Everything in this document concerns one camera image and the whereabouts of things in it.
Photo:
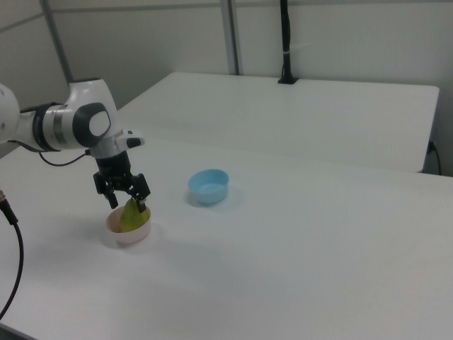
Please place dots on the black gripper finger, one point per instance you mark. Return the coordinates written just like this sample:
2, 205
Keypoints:
112, 200
142, 191

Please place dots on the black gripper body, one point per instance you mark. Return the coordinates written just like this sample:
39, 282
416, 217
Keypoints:
114, 170

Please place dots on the green pear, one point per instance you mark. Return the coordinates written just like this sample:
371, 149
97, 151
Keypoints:
131, 219

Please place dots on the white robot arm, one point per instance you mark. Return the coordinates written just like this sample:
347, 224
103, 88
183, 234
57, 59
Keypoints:
85, 106

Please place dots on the pink plastic bowl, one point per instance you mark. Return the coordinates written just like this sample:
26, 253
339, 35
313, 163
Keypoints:
128, 238

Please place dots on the blue plastic bowl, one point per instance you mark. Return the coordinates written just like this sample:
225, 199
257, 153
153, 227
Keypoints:
209, 195

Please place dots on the white rounded-corner table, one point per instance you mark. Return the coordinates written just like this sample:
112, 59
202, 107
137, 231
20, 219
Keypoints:
283, 120

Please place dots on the grey metal partition post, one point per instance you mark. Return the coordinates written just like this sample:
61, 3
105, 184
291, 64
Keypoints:
56, 35
231, 35

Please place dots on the black camera pole with base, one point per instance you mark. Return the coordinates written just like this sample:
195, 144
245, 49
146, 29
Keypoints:
286, 28

